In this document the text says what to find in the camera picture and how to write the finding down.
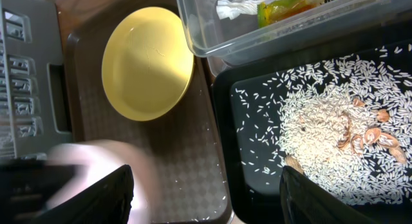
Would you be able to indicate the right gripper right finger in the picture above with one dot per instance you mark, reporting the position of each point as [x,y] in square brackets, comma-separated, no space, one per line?
[303,201]

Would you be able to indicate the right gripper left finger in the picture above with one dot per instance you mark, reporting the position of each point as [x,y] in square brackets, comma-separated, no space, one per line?
[106,201]

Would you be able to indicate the yellow plate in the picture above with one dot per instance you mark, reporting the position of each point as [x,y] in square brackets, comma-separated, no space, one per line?
[147,66]

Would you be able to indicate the green orange snack wrapper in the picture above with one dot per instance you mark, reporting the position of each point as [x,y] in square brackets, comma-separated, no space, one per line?
[269,13]

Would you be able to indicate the white napkin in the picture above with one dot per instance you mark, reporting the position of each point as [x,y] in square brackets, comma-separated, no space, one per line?
[234,8]

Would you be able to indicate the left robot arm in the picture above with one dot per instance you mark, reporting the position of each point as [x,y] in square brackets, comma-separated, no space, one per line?
[27,185]

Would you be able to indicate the dark brown serving tray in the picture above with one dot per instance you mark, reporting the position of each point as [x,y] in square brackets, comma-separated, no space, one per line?
[184,143]

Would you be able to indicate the black tray bin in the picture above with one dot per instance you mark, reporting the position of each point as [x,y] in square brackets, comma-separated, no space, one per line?
[267,209]

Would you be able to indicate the spilled rice grains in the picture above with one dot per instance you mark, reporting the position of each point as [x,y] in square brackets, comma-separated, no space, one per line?
[345,123]

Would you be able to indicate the grey dish rack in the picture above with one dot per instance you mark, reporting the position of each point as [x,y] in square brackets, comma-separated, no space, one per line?
[34,115]

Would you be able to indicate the clear plastic bin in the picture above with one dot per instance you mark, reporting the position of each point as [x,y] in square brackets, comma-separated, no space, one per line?
[227,43]

